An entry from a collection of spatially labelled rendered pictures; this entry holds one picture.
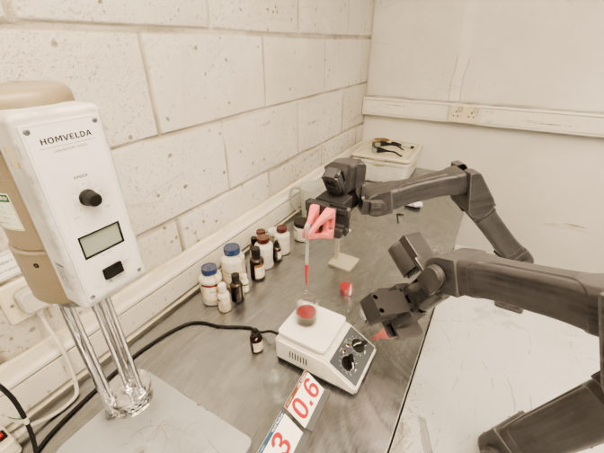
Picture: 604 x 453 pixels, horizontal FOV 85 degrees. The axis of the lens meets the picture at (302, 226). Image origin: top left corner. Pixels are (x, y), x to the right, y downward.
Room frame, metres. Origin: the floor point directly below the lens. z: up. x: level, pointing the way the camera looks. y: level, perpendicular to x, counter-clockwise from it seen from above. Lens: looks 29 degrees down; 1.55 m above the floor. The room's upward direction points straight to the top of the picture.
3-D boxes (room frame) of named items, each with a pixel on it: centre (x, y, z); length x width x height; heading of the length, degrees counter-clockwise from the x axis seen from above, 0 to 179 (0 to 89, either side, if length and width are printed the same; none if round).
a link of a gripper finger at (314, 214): (0.59, -0.04, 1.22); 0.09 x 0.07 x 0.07; 149
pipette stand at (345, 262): (0.91, -0.14, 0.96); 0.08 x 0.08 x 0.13; 57
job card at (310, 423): (0.41, -0.01, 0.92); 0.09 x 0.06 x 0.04; 153
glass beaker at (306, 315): (0.56, -0.01, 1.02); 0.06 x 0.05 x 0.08; 70
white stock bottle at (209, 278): (0.73, 0.26, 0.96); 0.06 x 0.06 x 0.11
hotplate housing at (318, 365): (0.54, -0.05, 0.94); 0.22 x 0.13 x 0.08; 60
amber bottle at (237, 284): (0.73, 0.19, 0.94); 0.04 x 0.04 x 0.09
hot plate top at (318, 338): (0.55, -0.02, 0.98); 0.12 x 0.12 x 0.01; 60
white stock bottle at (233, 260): (0.81, 0.21, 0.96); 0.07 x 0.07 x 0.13
